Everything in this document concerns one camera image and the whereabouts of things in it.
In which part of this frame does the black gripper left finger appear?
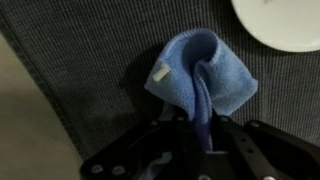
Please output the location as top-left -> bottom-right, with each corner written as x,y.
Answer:
79,114 -> 205,180

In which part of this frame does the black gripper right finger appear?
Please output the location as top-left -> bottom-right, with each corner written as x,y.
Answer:
209,113 -> 320,180

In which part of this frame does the blue cloth towel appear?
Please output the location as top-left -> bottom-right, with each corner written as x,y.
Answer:
143,27 -> 259,153

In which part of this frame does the dark grey placemat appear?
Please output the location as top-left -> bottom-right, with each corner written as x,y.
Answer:
0,0 -> 320,161

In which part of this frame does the white round plate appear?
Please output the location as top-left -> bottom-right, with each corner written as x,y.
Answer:
230,0 -> 320,53

